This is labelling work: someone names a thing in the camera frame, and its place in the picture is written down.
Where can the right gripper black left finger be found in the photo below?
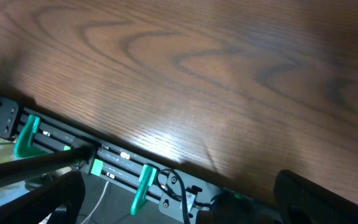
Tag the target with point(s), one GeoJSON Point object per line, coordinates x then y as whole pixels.
{"type": "Point", "coordinates": [61, 199]}

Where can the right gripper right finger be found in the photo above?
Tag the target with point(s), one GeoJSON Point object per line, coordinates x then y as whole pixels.
{"type": "Point", "coordinates": [300, 200]}

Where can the green clamp left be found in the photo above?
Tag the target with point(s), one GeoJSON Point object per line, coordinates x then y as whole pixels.
{"type": "Point", "coordinates": [37, 137]}

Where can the green clamp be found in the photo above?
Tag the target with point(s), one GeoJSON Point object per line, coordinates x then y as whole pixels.
{"type": "Point", "coordinates": [146, 180]}
{"type": "Point", "coordinates": [37, 137]}

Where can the green clamp right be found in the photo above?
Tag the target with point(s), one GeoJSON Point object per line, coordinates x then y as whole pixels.
{"type": "Point", "coordinates": [146, 180]}

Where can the black tripod leg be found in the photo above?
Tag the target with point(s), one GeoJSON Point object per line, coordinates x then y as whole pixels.
{"type": "Point", "coordinates": [16, 171]}

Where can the black aluminium mounting rail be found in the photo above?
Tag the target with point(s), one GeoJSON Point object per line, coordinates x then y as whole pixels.
{"type": "Point", "coordinates": [179, 195]}

